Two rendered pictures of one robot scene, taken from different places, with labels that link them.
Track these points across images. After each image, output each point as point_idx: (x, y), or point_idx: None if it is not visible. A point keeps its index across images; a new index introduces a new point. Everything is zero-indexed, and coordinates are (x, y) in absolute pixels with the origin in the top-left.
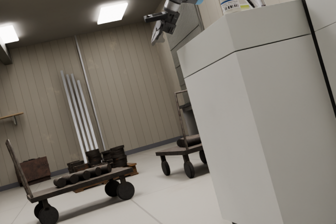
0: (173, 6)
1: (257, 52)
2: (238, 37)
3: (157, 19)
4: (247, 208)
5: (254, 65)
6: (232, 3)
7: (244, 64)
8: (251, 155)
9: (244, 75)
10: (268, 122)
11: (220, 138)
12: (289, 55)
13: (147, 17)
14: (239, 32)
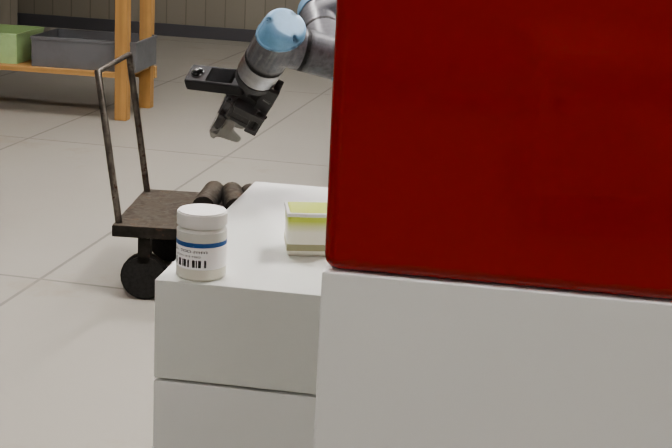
0: (252, 80)
1: (214, 400)
2: (174, 348)
3: (214, 90)
4: None
5: (194, 429)
6: (189, 256)
7: (169, 417)
8: None
9: (158, 442)
10: None
11: None
12: (305, 438)
13: (191, 75)
14: (179, 337)
